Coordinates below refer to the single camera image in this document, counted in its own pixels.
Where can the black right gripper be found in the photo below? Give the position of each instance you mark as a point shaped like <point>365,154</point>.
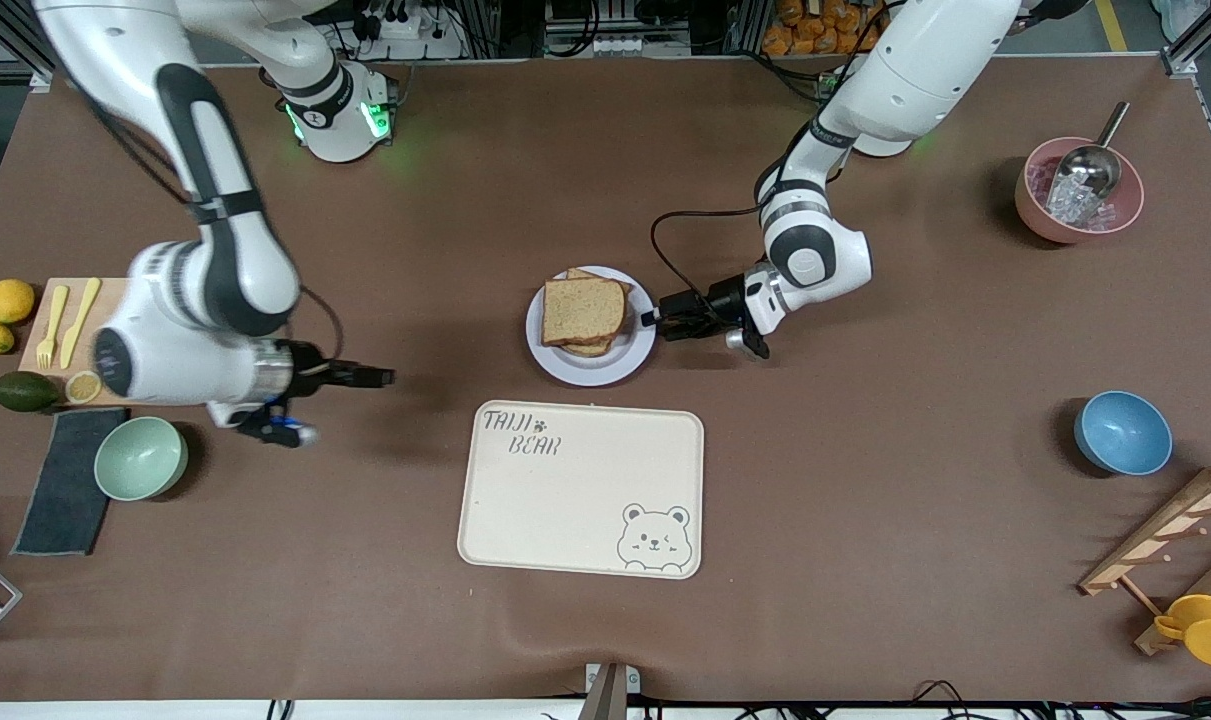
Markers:
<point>310,366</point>

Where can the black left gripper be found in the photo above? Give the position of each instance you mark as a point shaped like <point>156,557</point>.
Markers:
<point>722,303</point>

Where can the brown bread slice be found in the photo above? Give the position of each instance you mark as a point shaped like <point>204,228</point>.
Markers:
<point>587,349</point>
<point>585,310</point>

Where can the pale lavender round plate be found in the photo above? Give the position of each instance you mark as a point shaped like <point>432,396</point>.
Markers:
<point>595,372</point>

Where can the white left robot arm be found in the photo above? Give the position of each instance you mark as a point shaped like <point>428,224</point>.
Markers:
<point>905,80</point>

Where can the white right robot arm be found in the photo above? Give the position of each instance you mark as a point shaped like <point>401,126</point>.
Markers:
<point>225,270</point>

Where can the cream bear print tray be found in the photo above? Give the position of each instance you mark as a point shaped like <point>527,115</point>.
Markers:
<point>565,500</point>

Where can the mint green bowl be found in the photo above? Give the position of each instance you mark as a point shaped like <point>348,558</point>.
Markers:
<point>140,458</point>

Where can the wooden cutting board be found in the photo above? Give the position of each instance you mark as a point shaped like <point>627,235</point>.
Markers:
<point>113,295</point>

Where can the lemon slice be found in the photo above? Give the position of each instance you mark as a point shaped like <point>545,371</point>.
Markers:
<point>81,387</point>

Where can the yellow plastic knife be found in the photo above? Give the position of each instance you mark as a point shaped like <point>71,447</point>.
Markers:
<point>75,335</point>

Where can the yellow plastic fork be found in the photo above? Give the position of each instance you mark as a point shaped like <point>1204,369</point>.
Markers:
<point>47,350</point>

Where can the dark grey cloth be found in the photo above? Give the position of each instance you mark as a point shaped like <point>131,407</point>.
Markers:
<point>65,490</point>

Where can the orange snack bags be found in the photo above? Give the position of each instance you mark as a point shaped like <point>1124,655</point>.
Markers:
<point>815,25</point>

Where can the green avocado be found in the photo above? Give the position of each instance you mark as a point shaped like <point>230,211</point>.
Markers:
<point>23,392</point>

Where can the white power strip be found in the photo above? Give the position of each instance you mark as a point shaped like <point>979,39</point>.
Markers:
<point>405,40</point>

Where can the pink bowl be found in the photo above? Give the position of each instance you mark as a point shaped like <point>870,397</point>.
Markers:
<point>1040,220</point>

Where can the clear ice cubes pile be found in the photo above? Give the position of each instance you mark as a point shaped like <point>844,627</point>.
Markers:
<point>1070,205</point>

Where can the metal scoop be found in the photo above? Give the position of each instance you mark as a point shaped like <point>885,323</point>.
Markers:
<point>1090,165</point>

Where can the blue bowl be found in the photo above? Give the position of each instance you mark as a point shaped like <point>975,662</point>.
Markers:
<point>1125,435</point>

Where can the wooden rack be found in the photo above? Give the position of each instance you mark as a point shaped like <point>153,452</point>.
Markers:
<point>1165,525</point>

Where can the yellow cup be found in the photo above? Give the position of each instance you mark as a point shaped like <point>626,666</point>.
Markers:
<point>1210,635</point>

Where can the grey camera mount pole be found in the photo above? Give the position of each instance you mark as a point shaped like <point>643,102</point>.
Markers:
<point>610,692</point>

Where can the aluminium frame post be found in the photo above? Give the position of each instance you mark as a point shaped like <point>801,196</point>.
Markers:
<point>1205,40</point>
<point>5,40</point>

